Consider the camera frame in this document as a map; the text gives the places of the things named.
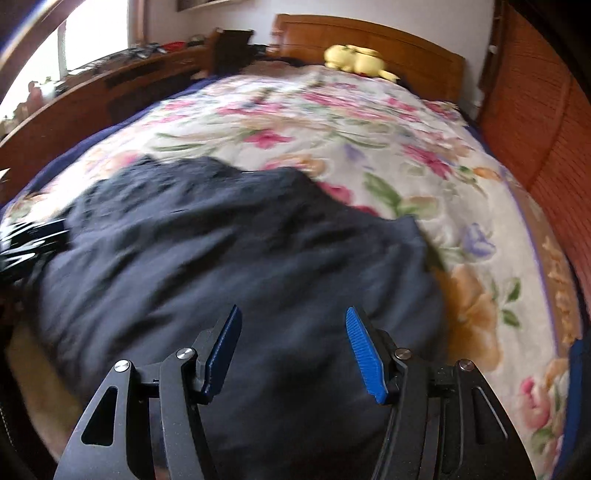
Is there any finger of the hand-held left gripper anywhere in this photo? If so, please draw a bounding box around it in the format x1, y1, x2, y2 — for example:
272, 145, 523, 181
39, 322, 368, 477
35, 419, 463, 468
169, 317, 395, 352
7, 234, 71, 261
16, 219, 69, 237

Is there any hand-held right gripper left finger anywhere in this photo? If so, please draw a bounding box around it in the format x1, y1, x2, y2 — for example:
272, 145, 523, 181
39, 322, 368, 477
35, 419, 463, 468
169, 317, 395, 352
54, 305, 243, 480

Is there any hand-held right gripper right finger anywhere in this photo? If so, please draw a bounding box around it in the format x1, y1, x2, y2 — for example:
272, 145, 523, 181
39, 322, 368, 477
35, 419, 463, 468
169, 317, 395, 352
345, 305, 536, 480

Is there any black jacket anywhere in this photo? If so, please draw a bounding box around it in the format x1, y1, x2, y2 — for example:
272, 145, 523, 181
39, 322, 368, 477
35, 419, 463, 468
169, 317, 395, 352
23, 154, 448, 480

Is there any blue bed sheet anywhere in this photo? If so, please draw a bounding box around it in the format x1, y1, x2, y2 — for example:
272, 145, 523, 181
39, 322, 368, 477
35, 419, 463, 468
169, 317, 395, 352
18, 78, 218, 195

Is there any long wooden cabinet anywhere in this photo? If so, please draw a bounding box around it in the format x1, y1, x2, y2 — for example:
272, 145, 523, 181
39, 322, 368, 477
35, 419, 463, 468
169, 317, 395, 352
0, 44, 218, 204

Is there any window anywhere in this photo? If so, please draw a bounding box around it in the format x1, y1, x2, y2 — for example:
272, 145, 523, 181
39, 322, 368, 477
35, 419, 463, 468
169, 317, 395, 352
55, 0, 139, 77

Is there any blue cloth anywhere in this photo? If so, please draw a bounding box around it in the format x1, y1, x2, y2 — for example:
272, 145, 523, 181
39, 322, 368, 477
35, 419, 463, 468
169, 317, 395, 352
566, 340, 591, 467

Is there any floral blanket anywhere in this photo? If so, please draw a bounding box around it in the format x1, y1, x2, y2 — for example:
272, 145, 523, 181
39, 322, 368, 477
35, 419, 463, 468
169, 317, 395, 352
0, 65, 578, 480

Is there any brown ribbed panel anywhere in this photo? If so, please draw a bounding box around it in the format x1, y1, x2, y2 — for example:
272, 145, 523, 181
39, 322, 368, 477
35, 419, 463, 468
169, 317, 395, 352
478, 4, 591, 319

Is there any yellow plush toy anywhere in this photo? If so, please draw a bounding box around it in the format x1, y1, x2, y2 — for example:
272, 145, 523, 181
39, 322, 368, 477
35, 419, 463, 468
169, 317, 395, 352
323, 44, 400, 84

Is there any wooden headboard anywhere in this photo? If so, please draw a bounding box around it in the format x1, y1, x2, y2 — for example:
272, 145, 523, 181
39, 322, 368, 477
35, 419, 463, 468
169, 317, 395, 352
270, 14, 465, 102

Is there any wall frame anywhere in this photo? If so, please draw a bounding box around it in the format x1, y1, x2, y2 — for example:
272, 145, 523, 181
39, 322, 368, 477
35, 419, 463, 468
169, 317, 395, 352
178, 0, 232, 11

